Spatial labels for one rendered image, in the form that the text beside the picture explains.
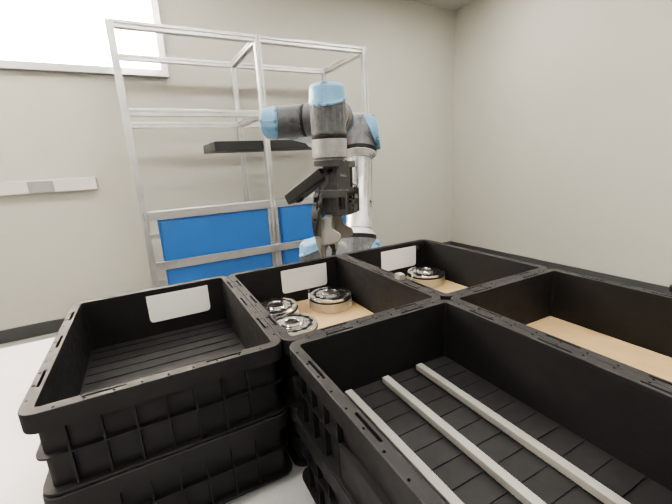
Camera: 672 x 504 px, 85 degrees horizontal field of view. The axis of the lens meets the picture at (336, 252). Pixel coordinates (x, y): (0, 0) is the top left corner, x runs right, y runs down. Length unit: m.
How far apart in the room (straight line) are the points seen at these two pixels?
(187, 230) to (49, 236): 1.24
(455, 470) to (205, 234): 2.29
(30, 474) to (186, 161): 2.84
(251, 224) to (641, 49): 3.19
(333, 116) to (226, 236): 1.93
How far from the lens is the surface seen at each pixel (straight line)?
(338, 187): 0.79
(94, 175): 3.41
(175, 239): 2.57
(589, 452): 0.57
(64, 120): 3.44
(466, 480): 0.49
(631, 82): 3.86
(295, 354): 0.50
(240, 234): 2.63
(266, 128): 0.93
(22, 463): 0.90
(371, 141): 1.24
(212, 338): 0.82
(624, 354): 0.81
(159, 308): 0.88
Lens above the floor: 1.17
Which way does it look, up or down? 14 degrees down
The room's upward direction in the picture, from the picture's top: 3 degrees counter-clockwise
